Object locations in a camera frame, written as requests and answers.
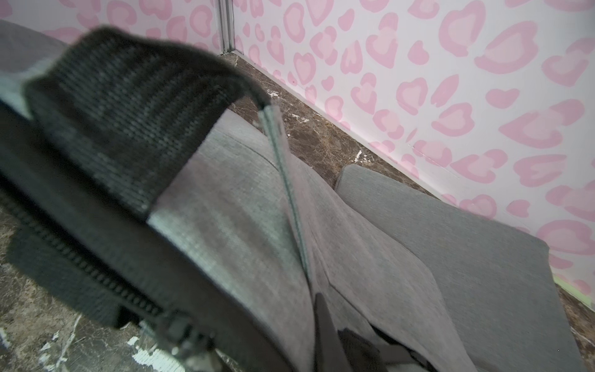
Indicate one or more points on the grey laptop bag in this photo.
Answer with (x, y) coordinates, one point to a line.
(495, 279)
(153, 184)

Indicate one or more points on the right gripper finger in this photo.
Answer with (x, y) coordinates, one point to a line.
(329, 353)

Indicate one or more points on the green tape strip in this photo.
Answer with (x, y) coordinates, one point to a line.
(573, 291)

